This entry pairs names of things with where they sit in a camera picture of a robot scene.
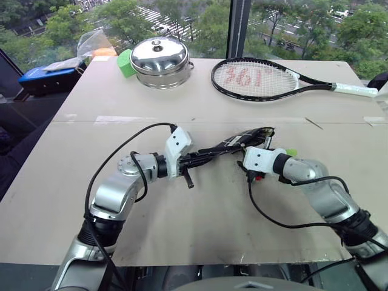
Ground black object at table side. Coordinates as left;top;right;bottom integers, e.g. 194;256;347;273
367;72;388;92

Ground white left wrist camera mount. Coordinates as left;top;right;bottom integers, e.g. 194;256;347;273
164;127;193;181

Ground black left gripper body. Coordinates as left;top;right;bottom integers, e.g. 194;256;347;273
178;152;201;177

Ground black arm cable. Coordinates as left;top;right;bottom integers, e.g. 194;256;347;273
247;176;388;281
84;122;178;291

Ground black grid pouch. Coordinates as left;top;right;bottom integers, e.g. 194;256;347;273
198;127;277;159

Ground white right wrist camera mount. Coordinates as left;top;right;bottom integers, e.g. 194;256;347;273
242;146;287;177

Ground green foam block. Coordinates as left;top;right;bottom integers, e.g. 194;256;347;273
116;48;136;79

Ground dark seat beside table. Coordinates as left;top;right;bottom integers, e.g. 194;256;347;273
0;98;63;201

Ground clear plastic bag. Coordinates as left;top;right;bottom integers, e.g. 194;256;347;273
76;29;107;59

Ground orange round object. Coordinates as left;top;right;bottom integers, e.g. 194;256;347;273
93;47;118;58

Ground stainless steel pot lid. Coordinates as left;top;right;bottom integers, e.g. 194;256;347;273
130;37;190;75

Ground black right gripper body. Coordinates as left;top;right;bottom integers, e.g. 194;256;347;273
236;161;266;183

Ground white sachet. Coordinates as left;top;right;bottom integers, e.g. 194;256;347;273
42;58;83;73

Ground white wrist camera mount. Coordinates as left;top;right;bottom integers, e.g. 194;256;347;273
164;127;193;181
242;146;287;177

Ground dark window frame post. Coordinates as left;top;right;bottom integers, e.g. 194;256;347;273
228;0;253;60

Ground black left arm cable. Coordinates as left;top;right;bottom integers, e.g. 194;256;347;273
84;122;178;291

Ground blue box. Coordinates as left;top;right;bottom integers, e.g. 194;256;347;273
18;61;88;93

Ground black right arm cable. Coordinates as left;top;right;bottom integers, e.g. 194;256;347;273
247;176;388;281

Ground black white tennis racket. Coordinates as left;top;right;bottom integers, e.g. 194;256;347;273
210;57;380;102

